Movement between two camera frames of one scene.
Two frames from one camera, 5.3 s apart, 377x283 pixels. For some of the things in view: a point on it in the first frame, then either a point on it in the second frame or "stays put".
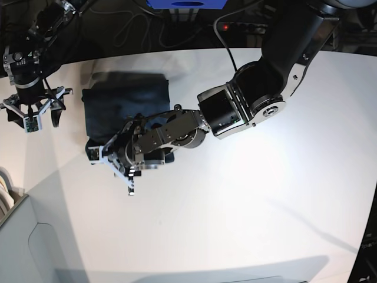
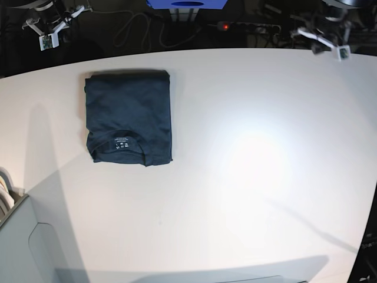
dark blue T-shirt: (115, 97) stays put
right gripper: (119, 152) → (332, 31)
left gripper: (33, 101) → (50, 40)
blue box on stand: (187, 4) stays put
